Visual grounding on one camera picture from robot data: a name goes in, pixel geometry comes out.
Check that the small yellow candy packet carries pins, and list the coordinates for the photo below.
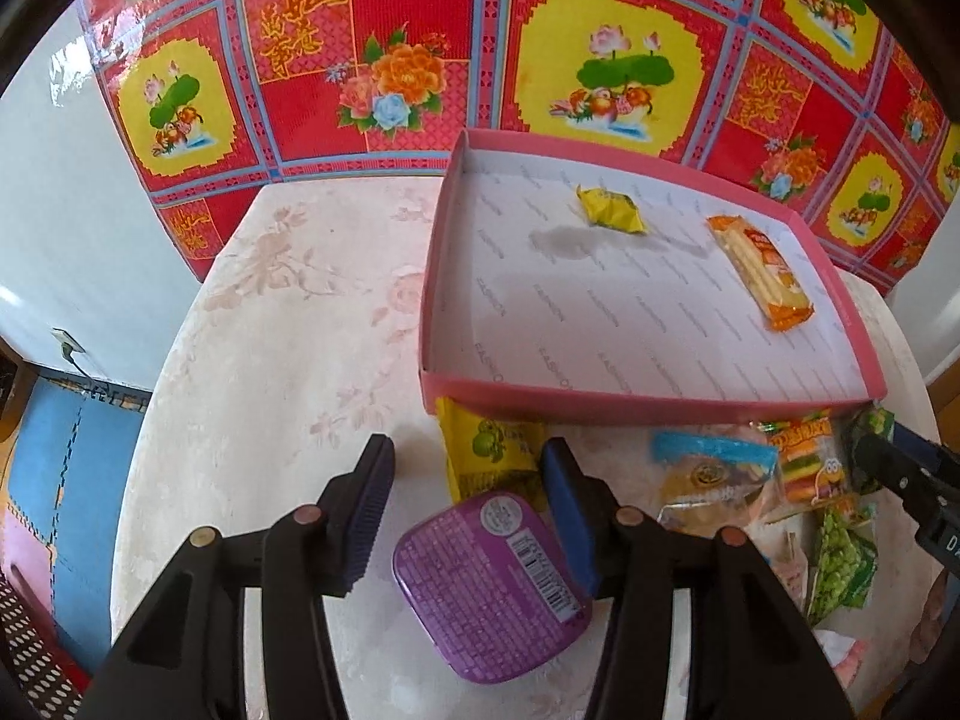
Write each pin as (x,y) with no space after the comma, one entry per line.
(611,210)

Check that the burger gummy packet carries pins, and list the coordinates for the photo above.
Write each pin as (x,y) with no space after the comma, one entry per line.
(806,465)

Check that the purple tin box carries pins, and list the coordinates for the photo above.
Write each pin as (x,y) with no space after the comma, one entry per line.
(487,600)

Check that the pink cardboard box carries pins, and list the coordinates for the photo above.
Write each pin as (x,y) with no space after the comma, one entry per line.
(600,315)

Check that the pink white snack packet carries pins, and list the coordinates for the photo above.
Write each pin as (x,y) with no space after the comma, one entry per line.
(844,658)

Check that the pale pink snack packet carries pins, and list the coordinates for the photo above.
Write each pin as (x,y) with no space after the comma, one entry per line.
(793,574)

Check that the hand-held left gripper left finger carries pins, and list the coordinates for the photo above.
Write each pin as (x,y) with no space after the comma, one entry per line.
(367,514)

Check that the red perforated plastic stool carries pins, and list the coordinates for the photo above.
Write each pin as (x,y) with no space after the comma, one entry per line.
(30,645)

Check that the large green pea packet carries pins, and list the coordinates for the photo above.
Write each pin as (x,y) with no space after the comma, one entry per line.
(844,577)

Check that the blue foam mat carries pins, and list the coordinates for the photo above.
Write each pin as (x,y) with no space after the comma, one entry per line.
(67,465)

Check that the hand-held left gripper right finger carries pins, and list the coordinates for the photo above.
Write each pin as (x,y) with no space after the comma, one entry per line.
(570,521)

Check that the yellow green-print snack packet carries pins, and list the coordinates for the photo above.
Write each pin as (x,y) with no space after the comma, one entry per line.
(487,450)

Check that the long orange snack packet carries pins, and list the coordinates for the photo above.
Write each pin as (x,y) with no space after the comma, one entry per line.
(765,277)

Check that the red floral printed cloth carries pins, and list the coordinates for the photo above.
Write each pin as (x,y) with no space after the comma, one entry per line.
(420,15)

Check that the wall socket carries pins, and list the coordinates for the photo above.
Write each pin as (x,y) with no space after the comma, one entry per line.
(69,343)

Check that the clear blue-strip cookie packet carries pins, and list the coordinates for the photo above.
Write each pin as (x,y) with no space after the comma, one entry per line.
(712,480)

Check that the small green snack packet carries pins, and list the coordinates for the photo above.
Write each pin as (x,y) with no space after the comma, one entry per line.
(879,420)

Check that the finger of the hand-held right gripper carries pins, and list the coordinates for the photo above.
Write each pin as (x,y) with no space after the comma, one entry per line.
(885,465)
(919,444)

